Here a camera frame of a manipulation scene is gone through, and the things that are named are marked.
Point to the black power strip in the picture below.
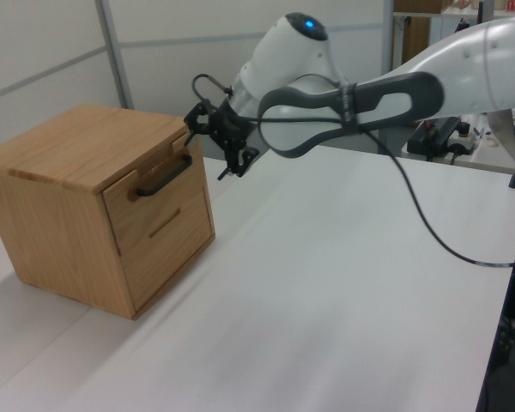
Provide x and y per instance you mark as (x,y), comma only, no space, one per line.
(433,137)

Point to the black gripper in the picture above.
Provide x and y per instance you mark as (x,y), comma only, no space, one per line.
(224,128)

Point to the wooden cabinet body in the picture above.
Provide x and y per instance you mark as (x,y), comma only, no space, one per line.
(56,201)

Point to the emergency stop button box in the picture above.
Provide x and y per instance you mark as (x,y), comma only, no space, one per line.
(463,137)

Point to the grey metal partition post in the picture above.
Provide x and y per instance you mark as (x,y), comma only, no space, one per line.
(111,43)
(390,34)

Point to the brown cardboard box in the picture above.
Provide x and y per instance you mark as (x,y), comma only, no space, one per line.
(420,5)

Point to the brown wooden panel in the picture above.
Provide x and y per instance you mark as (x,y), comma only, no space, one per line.
(416,38)

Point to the silver laptop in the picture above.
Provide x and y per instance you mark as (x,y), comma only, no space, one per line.
(504,133)

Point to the wooden drawer front with slot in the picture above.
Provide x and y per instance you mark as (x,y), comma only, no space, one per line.
(167,270)

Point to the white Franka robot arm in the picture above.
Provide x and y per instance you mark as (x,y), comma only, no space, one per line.
(292,56)

